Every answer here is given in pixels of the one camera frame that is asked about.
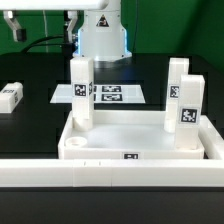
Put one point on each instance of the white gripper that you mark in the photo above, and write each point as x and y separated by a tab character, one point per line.
70	17

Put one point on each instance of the white desk top tray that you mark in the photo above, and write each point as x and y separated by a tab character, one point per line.
120	134

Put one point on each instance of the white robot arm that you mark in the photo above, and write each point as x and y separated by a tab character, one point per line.
101	37

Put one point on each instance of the white base marker plate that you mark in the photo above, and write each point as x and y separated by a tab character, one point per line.
129	94

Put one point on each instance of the white L-shaped obstacle fence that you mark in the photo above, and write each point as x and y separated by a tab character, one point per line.
205	172

